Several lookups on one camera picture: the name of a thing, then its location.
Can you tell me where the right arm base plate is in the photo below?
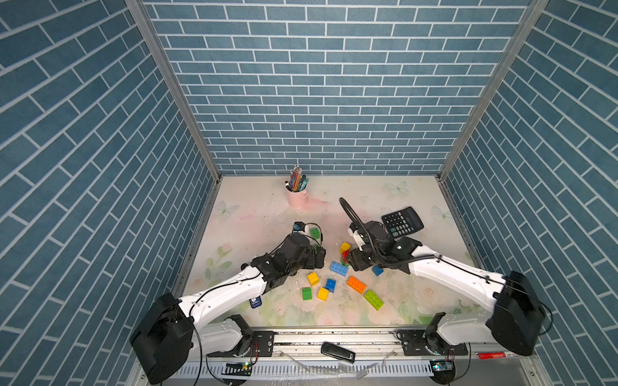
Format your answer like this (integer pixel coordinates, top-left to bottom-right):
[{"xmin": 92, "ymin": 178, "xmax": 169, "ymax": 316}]
[{"xmin": 395, "ymin": 329, "xmax": 469, "ymax": 357}]

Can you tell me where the small blue lego lower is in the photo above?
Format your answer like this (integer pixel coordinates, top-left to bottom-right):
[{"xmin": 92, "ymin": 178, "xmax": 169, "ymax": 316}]
[{"xmin": 325, "ymin": 278, "xmax": 336, "ymax": 293}]

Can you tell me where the small green lego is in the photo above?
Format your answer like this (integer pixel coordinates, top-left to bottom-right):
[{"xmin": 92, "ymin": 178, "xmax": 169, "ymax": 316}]
[
  {"xmin": 301, "ymin": 287, "xmax": 313, "ymax": 301},
  {"xmin": 310, "ymin": 228, "xmax": 321, "ymax": 240}
]

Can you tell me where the black remote on rail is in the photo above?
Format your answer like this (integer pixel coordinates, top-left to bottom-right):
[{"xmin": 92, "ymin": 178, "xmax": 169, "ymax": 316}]
[{"xmin": 320, "ymin": 342, "xmax": 356, "ymax": 363}]

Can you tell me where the black calculator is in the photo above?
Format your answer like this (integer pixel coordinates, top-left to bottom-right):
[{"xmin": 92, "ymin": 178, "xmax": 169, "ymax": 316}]
[{"xmin": 381, "ymin": 207, "xmax": 424, "ymax": 238}]

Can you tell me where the yellow lego bottom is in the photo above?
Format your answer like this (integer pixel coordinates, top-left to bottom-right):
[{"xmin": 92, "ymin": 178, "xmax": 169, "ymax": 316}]
[{"xmin": 317, "ymin": 288, "xmax": 330, "ymax": 302}]

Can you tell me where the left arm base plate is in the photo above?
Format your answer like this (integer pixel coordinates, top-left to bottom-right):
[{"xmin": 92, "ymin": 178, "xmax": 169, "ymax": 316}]
[{"xmin": 208, "ymin": 330, "xmax": 275, "ymax": 358}]

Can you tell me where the blue black usb device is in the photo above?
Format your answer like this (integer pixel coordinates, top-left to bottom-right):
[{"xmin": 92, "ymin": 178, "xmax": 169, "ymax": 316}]
[{"xmin": 249, "ymin": 296, "xmax": 262, "ymax": 309}]

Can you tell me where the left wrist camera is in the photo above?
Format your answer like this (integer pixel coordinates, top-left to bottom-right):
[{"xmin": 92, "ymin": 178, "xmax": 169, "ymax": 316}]
[{"xmin": 292, "ymin": 221, "xmax": 312, "ymax": 236}]

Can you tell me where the long orange lego brick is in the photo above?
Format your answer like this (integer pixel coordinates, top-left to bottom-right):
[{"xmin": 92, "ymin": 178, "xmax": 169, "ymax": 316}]
[{"xmin": 347, "ymin": 276, "xmax": 367, "ymax": 294}]

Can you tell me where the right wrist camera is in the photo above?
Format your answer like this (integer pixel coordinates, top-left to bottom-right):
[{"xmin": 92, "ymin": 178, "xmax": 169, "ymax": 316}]
[{"xmin": 348, "ymin": 228, "xmax": 365, "ymax": 251}]

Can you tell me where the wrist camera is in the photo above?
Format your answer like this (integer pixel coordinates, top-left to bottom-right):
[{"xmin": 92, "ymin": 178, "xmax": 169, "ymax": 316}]
[
  {"xmin": 348, "ymin": 228, "xmax": 365, "ymax": 251},
  {"xmin": 292, "ymin": 221, "xmax": 312, "ymax": 236}
]

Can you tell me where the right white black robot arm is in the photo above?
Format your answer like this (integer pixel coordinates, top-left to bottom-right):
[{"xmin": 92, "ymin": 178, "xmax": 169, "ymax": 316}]
[{"xmin": 348, "ymin": 221, "xmax": 548, "ymax": 356}]

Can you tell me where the red lego brick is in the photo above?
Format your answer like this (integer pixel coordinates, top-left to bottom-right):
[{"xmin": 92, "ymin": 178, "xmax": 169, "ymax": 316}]
[{"xmin": 342, "ymin": 250, "xmax": 350, "ymax": 265}]

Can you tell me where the long light blue lego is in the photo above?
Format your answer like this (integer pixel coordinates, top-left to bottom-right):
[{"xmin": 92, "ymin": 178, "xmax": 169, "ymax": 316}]
[{"xmin": 329, "ymin": 262, "xmax": 349, "ymax": 277}]

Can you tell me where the small green lego top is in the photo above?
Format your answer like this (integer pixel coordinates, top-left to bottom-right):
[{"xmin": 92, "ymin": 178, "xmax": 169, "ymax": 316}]
[{"xmin": 310, "ymin": 228, "xmax": 321, "ymax": 240}]

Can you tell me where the small blue lego right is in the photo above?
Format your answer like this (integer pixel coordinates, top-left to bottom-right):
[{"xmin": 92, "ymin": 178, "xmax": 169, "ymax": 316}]
[{"xmin": 372, "ymin": 265, "xmax": 384, "ymax": 277}]

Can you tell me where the red marker pen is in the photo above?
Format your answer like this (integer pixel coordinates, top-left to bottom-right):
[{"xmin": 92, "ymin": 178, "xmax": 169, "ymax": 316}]
[{"xmin": 477, "ymin": 352, "xmax": 506, "ymax": 360}]

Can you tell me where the yellow lego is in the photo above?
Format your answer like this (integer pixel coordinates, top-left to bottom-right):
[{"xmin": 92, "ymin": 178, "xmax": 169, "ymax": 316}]
[
  {"xmin": 340, "ymin": 241, "xmax": 351, "ymax": 253},
  {"xmin": 307, "ymin": 272, "xmax": 320, "ymax": 286},
  {"xmin": 317, "ymin": 288, "xmax": 330, "ymax": 302}
]

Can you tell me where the pink pen cup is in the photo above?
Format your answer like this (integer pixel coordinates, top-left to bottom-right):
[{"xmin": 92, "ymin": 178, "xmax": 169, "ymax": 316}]
[{"xmin": 286, "ymin": 189, "xmax": 309, "ymax": 209}]

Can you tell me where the long lime lego brick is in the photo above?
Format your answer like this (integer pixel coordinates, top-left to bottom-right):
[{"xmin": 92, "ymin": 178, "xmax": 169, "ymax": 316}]
[{"xmin": 364, "ymin": 289, "xmax": 384, "ymax": 310}]

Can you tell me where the small blue lego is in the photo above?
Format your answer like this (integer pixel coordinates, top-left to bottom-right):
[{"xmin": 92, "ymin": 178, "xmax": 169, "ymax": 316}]
[
  {"xmin": 325, "ymin": 278, "xmax": 336, "ymax": 293},
  {"xmin": 372, "ymin": 265, "xmax": 384, "ymax": 277}
]

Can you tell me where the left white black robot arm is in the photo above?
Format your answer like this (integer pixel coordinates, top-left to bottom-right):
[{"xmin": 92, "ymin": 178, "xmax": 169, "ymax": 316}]
[{"xmin": 130, "ymin": 233, "xmax": 326, "ymax": 384}]

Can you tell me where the small green lego bottom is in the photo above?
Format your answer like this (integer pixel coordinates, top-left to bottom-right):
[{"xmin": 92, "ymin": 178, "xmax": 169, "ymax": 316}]
[{"xmin": 301, "ymin": 287, "xmax": 313, "ymax": 301}]

